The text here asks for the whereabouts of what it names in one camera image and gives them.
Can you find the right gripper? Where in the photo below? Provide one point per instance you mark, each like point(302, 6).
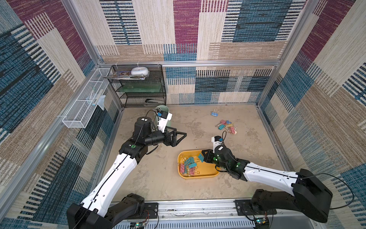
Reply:
point(207, 156)

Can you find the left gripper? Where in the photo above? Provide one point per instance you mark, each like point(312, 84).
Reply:
point(172, 142)

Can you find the yellow storage tray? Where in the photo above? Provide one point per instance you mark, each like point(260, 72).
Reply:
point(198, 169)

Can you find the pink binder clip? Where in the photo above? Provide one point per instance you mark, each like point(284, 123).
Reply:
point(182, 168)
point(233, 130)

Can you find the blue binder clip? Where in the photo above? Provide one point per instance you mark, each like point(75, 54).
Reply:
point(214, 113)

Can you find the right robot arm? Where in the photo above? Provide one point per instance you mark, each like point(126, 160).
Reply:
point(298, 191)

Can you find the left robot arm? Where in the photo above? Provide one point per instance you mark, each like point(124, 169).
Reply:
point(95, 211)

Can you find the mint green pen cup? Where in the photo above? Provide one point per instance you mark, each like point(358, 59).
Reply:
point(162, 108)

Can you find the white round device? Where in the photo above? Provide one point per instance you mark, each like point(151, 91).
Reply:
point(140, 71)

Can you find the magazines on shelf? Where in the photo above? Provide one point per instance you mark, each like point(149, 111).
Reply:
point(126, 75)

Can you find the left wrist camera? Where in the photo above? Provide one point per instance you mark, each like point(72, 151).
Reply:
point(163, 118)

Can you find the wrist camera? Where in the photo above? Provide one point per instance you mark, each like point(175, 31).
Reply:
point(216, 141)
point(163, 118)

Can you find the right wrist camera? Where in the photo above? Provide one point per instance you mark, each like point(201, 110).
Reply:
point(216, 141)

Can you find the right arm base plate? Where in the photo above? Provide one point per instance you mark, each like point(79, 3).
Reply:
point(244, 207)

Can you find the black wire shelf rack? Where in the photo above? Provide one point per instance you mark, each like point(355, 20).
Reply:
point(150, 92)

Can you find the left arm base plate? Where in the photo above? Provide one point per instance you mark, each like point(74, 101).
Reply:
point(149, 212)

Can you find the white wire wall basket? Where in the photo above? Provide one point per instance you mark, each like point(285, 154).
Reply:
point(91, 96)

